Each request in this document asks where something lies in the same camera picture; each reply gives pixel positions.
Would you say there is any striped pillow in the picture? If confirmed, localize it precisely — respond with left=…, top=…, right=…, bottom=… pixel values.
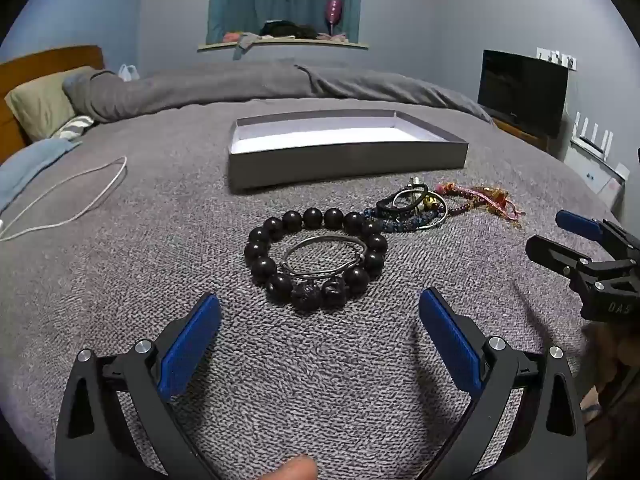
left=52, top=115, right=96, bottom=140

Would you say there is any grey duvet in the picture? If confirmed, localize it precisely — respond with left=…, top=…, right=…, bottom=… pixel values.
left=62, top=62, right=496, bottom=123

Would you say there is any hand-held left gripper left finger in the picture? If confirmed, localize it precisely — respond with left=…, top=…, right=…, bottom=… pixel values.
left=55, top=292, right=223, bottom=480

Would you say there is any olive green pillow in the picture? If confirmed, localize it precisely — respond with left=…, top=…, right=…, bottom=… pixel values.
left=5, top=66, right=96, bottom=142

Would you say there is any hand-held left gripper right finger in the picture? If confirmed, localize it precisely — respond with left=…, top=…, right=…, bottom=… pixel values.
left=419, top=287, right=588, bottom=480

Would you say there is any light blue cloth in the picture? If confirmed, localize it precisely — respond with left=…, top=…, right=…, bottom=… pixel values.
left=0, top=139, right=83, bottom=211

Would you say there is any silver metal bangle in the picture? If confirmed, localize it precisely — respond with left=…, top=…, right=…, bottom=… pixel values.
left=279, top=235, right=370, bottom=281

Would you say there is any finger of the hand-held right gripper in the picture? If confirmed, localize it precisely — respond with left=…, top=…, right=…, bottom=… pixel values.
left=526, top=234, right=596, bottom=277
left=555, top=209, right=640, bottom=261

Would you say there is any white cable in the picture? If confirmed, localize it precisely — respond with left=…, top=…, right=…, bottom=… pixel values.
left=0, top=156, right=128, bottom=242

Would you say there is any grey hanging cloth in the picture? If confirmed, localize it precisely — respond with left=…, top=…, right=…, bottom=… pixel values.
left=234, top=32, right=262, bottom=61

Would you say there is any wooden windowsill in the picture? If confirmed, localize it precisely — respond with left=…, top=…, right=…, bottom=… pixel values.
left=197, top=39, right=370, bottom=52

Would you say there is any red tassel bracelet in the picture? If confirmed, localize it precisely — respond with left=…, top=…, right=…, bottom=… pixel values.
left=467, top=185, right=525, bottom=222

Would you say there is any black elastic hair tie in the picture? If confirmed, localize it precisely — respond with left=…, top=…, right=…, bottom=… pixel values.
left=376, top=184, right=430, bottom=214

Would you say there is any wooden headboard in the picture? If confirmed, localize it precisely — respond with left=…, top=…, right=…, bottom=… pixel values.
left=0, top=45, right=106, bottom=163

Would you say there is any black flat screen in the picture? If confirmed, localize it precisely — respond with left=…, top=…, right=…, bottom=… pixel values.
left=477, top=49, right=570, bottom=137

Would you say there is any dark red bead bracelet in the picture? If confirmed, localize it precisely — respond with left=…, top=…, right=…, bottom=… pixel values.
left=435, top=182, right=490, bottom=217

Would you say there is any white router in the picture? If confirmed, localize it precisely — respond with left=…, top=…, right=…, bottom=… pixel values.
left=570, top=111, right=615, bottom=161

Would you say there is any pale cord bracelet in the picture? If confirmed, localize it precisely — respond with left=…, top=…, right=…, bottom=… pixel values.
left=392, top=177, right=449, bottom=231

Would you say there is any grey bed cover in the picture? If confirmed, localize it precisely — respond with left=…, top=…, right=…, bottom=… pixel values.
left=0, top=95, right=632, bottom=480

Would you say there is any black cloth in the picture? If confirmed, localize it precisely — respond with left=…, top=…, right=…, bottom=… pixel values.
left=260, top=20, right=321, bottom=40

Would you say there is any blue beaded bracelet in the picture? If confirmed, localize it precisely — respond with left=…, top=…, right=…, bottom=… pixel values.
left=364, top=206, right=442, bottom=234

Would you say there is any white box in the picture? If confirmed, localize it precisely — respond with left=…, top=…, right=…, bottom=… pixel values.
left=564, top=142, right=628, bottom=207

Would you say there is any wooden screen stand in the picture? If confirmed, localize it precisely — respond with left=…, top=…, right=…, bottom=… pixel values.
left=492, top=115, right=551, bottom=153

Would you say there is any person's left hand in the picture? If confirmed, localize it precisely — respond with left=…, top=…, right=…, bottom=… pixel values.
left=260, top=454, right=319, bottom=480

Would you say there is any large black bead bracelet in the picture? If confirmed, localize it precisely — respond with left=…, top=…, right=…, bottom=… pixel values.
left=244, top=207, right=389, bottom=311

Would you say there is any person's right hand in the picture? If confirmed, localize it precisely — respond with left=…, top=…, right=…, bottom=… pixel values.
left=582, top=321, right=640, bottom=401

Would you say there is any shallow grey cardboard box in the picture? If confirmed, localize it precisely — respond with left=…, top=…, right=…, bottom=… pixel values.
left=227, top=109, right=470, bottom=192

